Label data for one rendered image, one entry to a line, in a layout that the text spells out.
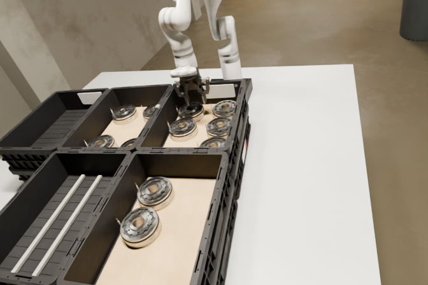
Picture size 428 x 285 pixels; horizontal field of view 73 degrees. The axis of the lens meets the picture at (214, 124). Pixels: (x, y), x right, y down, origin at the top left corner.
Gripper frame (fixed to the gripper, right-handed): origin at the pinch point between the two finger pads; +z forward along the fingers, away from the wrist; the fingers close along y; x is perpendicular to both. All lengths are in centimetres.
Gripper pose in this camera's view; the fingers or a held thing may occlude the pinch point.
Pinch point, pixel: (196, 100)
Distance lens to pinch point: 111.2
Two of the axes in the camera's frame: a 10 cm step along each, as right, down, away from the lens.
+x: -1.0, 6.1, -7.9
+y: -9.8, 0.9, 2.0
